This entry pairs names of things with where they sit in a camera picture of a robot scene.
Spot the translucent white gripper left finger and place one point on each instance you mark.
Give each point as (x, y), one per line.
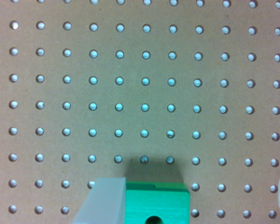
(105, 203)

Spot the green block with hole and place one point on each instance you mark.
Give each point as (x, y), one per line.
(157, 203)

